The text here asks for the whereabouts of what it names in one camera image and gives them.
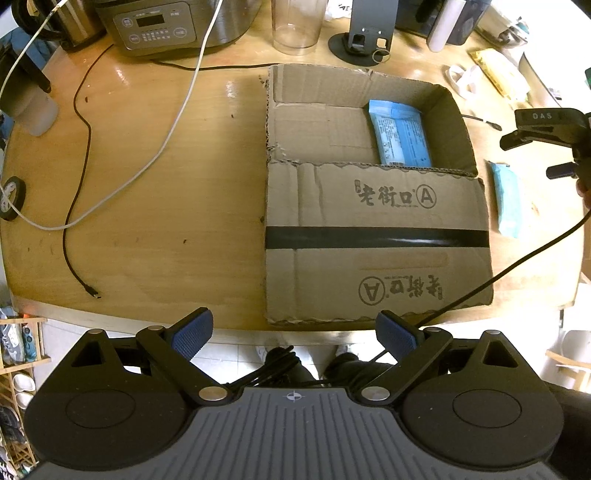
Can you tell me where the blue wipes packet with barcode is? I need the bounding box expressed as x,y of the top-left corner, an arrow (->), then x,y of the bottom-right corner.
487,161 -> 521,239

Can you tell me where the brown cardboard box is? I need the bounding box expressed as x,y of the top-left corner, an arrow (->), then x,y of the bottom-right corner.
264,64 -> 494,325

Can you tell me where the person's right hand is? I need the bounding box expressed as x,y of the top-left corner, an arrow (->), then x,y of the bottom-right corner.
576,179 -> 591,210

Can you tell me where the yellow wet wipes pack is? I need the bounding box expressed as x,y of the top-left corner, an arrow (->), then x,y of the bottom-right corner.
469,48 -> 530,102

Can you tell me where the white elastic band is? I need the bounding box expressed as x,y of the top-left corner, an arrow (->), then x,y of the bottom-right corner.
445,65 -> 476,98

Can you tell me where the wooden shoe rack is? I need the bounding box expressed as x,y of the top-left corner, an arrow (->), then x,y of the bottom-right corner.
1,315 -> 50,479

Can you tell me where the wooden chair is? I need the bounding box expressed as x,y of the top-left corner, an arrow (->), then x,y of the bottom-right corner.
546,330 -> 590,393

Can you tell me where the black air fryer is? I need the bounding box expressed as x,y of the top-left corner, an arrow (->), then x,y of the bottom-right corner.
396,0 -> 491,52

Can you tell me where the black phone stand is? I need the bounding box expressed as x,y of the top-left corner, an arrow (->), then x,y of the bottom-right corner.
328,0 -> 399,67

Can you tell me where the black tape roll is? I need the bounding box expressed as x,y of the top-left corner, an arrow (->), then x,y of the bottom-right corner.
1,176 -> 26,221

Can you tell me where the shaker bottle grey lid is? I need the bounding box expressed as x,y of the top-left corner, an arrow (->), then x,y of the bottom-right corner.
271,0 -> 328,56

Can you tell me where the silver rice cooker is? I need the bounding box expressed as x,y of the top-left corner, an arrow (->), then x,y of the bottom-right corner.
93,0 -> 262,57

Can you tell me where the white charging cable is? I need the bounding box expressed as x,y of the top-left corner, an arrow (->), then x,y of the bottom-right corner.
0,0 -> 225,232

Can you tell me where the thin black cable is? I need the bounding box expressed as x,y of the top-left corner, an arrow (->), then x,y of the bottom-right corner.
61,44 -> 115,301

